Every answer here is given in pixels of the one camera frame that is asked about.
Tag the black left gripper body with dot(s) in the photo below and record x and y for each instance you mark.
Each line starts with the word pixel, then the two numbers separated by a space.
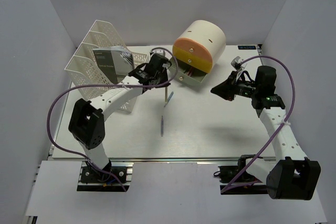
pixel 161 77

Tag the cream round drawer cabinet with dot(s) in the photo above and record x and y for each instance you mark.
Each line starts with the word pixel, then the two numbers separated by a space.
pixel 208 35

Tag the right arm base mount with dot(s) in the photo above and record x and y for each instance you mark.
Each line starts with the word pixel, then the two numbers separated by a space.
pixel 246 184

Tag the yellow drawer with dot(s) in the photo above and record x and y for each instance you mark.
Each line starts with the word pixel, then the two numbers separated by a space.
pixel 199 58

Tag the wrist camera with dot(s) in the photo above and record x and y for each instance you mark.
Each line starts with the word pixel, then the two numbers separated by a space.
pixel 237 64
pixel 158 51

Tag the orange drawer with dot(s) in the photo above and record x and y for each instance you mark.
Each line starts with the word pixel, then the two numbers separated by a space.
pixel 193 47

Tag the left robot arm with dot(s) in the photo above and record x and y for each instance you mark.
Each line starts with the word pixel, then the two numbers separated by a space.
pixel 87 123

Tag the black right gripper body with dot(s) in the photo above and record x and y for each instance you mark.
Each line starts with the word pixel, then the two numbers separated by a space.
pixel 243 87

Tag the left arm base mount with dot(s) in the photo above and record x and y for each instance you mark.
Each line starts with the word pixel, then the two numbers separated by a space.
pixel 89 181

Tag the white perforated file organizer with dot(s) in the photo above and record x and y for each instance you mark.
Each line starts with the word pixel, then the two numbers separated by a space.
pixel 82 66

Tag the orange slim pastel pen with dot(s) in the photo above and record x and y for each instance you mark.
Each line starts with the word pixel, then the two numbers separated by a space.
pixel 191 72

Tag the grey setup guide booklet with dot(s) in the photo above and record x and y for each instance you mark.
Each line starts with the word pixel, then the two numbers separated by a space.
pixel 115 62

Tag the purple slim pastel pen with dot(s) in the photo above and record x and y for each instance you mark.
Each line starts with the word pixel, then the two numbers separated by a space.
pixel 162 126

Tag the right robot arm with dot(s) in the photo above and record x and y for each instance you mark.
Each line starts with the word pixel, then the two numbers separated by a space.
pixel 294 176

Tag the blue slim pastel pen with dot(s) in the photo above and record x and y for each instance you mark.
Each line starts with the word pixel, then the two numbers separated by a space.
pixel 169 98

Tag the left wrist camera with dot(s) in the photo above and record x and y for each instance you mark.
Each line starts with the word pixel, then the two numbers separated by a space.
pixel 158 51

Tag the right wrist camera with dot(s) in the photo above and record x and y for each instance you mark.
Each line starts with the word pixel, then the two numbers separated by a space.
pixel 237 64

